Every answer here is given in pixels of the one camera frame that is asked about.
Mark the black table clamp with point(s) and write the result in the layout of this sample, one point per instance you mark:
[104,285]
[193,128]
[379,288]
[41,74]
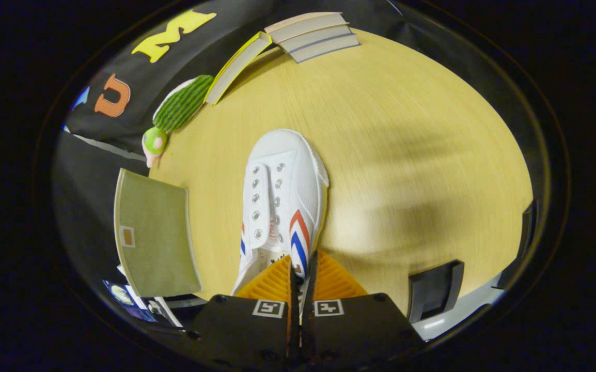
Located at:
[435,289]

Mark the yellow book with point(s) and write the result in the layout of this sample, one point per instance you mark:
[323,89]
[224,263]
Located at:
[236,67]

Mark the watermelon slice plush toy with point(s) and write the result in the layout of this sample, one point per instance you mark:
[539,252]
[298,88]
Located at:
[182,103]

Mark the white paperback book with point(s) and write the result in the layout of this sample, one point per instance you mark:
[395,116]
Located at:
[318,39]
[326,49]

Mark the tan cover book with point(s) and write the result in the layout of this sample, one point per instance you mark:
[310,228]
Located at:
[306,23]

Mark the white canvas shoe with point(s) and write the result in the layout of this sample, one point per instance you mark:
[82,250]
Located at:
[287,181]

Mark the white side desk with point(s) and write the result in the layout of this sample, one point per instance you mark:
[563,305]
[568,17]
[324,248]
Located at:
[166,310]

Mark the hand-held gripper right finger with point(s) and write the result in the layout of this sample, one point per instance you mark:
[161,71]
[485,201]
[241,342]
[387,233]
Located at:
[360,330]

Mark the pink and green plush toy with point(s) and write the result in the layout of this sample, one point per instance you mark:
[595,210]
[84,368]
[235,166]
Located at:
[152,140]

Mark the beige fabric storage box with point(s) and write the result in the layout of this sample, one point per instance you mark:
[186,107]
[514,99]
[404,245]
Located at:
[153,232]

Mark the black backdrop cloth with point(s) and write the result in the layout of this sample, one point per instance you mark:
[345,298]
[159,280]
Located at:
[138,88]

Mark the open laptop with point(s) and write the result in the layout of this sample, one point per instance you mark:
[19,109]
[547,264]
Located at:
[122,295]

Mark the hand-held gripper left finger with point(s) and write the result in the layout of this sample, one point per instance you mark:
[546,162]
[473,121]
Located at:
[246,336]

